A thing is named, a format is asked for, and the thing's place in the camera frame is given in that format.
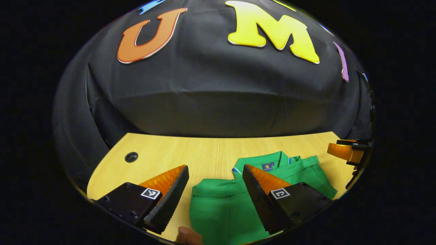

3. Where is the black backdrop cloth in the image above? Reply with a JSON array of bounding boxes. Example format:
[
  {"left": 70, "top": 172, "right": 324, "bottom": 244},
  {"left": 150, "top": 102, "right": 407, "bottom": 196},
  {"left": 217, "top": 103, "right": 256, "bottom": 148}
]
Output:
[{"left": 53, "top": 0, "right": 375, "bottom": 191}]

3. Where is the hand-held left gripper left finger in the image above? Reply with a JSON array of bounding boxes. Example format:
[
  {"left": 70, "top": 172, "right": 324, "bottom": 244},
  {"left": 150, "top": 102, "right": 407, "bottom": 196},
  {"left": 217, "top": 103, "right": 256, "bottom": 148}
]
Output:
[{"left": 95, "top": 165, "right": 190, "bottom": 235}]

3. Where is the green T-shirt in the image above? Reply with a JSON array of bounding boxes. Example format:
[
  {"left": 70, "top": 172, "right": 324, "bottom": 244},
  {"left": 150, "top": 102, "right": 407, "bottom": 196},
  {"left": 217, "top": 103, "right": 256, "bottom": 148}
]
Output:
[{"left": 189, "top": 151, "right": 338, "bottom": 245}]

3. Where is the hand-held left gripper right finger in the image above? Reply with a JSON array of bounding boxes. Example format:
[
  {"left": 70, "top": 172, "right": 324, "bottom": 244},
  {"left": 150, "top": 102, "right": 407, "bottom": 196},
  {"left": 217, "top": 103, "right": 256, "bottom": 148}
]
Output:
[{"left": 242, "top": 164, "right": 333, "bottom": 235}]

